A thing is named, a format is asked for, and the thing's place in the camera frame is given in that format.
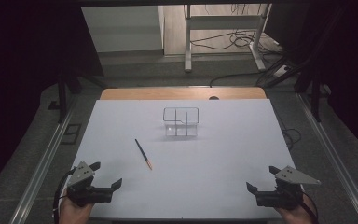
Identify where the white metal desk frame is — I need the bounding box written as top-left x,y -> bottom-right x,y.
184,3 -> 273,74

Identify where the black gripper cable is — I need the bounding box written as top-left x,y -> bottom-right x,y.
297,189 -> 320,224
52,167 -> 76,224

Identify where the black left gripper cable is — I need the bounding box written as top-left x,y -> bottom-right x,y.
52,167 -> 76,224

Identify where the black metal stand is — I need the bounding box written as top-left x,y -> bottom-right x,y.
47,69 -> 108,124
293,60 -> 335,123

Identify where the dark pencil with orange tip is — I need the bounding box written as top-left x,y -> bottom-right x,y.
134,138 -> 154,171

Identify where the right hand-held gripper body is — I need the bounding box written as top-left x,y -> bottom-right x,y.
255,165 -> 322,210

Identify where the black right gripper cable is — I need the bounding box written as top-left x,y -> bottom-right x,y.
297,189 -> 320,224

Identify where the dark floor socket plate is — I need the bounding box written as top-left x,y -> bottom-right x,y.
60,122 -> 83,146

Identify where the clear acrylic organizer box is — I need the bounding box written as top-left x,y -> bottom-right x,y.
162,106 -> 200,138

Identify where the tangle of black floor cables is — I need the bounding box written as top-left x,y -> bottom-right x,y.
189,28 -> 282,53

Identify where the person's right hand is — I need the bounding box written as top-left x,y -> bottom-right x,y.
274,194 -> 318,224

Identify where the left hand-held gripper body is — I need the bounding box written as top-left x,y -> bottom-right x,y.
66,161 -> 115,208

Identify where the wooden table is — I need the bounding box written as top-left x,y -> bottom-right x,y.
100,87 -> 268,101

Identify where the thin black looped cable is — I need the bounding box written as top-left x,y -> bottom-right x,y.
280,127 -> 302,151

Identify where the grey metal floor rail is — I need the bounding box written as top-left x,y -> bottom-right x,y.
8,95 -> 79,224
296,92 -> 358,224

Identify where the white table mat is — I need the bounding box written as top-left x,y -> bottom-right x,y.
71,99 -> 296,220

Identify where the person's left hand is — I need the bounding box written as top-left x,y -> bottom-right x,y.
59,194 -> 95,224

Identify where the white cabinet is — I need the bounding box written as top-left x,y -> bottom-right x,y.
81,5 -> 166,54

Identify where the black floor cable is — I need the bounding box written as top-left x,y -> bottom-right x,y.
209,71 -> 262,89

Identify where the white power strip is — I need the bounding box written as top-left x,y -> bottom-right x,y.
272,64 -> 293,79

